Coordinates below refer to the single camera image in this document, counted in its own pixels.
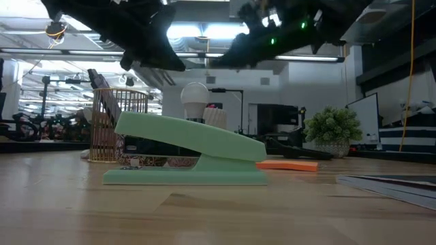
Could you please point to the white ribbed vase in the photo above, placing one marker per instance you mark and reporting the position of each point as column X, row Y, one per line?
column 216, row 119

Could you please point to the small pink object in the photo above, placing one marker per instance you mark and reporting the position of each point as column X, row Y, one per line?
column 213, row 106

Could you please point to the black tripod pole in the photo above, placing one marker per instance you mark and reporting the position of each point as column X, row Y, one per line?
column 45, row 98

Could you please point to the grey flat notebook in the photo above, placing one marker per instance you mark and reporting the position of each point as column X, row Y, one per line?
column 402, row 194

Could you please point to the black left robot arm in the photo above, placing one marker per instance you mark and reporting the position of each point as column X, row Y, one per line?
column 81, row 13

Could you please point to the grey wall vent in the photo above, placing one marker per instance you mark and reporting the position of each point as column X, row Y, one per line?
column 265, row 81
column 210, row 80

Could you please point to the cluttered background workbench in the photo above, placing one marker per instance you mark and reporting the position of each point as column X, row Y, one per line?
column 51, row 131

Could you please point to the navy white striped box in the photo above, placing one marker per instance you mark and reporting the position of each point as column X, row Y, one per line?
column 408, row 139

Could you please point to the green plant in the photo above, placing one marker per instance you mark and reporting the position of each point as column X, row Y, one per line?
column 332, row 129

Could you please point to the long ceiling light bar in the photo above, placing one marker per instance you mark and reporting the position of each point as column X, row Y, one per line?
column 306, row 58
column 85, row 53

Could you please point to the silver ceiling duct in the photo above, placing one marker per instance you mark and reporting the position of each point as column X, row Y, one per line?
column 160, row 78

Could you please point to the white cloth bundle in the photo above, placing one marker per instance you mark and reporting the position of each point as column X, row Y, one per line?
column 419, row 105

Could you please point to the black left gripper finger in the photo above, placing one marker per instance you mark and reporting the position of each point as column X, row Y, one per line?
column 127, row 61
column 163, row 61

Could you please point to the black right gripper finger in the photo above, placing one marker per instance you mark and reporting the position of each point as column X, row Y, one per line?
column 238, row 54

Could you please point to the white frosted lightbulb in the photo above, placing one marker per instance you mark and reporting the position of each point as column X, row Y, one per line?
column 195, row 95

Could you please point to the orange sticky note pad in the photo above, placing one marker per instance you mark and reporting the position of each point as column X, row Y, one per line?
column 289, row 166

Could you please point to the grey black flat ruler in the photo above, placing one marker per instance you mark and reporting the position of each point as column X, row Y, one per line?
column 98, row 83

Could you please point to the mint green stapler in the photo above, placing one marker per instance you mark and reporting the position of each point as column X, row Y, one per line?
column 190, row 136

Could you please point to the whiteboard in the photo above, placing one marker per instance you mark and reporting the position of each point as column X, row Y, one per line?
column 364, row 119

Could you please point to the black stapler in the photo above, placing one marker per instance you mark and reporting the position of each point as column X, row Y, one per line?
column 299, row 153

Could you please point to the black camera stand frame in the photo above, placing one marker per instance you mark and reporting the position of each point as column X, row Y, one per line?
column 221, row 90

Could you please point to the black background robot arm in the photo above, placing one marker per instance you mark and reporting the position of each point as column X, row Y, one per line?
column 302, row 117

